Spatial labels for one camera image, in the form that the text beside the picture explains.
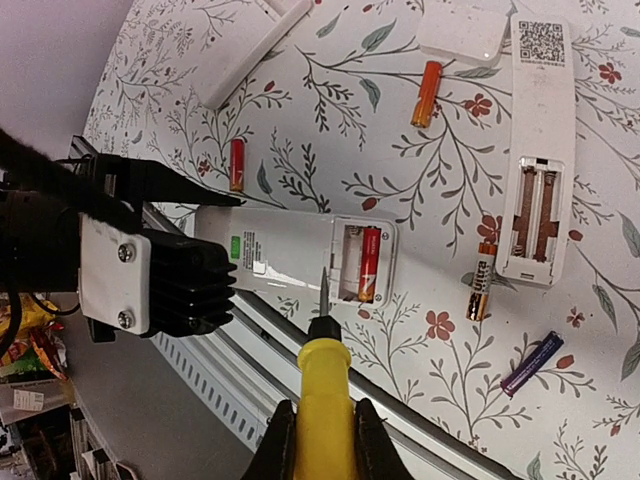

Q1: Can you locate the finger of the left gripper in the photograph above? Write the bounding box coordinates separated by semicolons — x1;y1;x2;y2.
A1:
57;154;242;208

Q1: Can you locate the red battery in display remote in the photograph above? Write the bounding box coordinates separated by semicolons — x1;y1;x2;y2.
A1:
358;227;382;303

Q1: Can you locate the yellow pry tool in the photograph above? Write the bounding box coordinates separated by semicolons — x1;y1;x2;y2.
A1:
294;272;357;479

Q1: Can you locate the slim white remote control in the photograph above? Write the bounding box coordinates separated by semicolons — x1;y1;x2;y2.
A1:
495;12;576;288

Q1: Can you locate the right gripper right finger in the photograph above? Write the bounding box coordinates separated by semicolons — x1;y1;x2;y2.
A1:
355;398;413;480

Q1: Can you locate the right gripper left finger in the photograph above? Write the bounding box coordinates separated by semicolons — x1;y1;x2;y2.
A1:
241;400;296;480

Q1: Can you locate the lower gold AAA battery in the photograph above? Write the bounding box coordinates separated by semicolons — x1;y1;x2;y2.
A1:
466;243;497;322

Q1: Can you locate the upper red AAA battery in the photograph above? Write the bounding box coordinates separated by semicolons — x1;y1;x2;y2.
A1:
230;138;245;192

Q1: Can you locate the display remote battery cover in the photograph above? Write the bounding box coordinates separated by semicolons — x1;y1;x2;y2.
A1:
415;1;509;68

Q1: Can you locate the front aluminium rail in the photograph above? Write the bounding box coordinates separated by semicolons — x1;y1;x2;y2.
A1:
69;134;526;480

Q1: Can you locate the black-faced white remote control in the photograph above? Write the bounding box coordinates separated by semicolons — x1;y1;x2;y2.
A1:
192;1;312;110

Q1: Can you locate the floral patterned table mat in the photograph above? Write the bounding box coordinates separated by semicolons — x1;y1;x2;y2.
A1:
84;1;639;479

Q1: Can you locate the orange battery in display remote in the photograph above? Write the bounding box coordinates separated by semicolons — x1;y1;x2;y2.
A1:
411;61;443;128

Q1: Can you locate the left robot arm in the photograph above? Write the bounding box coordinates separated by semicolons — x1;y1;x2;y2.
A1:
1;132;241;293

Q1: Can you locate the left purple AAA battery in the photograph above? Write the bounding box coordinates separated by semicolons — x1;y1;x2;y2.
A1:
500;331;564;398

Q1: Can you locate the white remote with display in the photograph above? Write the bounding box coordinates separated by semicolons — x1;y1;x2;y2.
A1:
194;206;398;309

